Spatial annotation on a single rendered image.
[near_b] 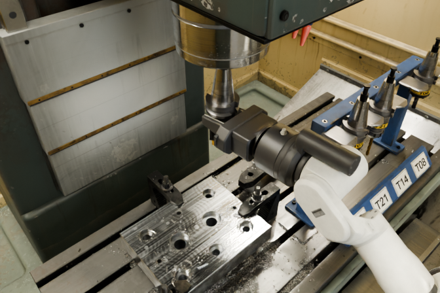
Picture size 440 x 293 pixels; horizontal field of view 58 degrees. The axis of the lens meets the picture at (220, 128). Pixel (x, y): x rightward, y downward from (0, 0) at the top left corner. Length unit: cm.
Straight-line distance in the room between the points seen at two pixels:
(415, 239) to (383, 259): 78
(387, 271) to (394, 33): 115
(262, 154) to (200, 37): 22
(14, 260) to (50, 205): 35
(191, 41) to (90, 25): 46
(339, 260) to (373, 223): 46
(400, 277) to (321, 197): 16
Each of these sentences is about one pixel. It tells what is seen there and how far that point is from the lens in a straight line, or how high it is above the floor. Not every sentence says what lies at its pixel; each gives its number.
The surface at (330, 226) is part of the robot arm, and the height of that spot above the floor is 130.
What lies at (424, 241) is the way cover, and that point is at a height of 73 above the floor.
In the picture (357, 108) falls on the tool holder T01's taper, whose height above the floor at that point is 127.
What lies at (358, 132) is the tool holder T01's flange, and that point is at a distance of 94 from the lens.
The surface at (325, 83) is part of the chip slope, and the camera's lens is 185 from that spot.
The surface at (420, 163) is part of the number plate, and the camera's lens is 137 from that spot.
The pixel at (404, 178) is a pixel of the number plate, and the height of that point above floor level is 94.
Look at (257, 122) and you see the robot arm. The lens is 71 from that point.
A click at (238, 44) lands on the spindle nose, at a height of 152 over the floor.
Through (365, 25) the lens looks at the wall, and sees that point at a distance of 172.
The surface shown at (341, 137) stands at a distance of 93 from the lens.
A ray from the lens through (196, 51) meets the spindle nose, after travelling 61.
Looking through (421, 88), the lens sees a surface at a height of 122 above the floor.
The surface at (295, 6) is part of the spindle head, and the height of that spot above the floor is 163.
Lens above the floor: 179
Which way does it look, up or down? 39 degrees down
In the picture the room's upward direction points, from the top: straight up
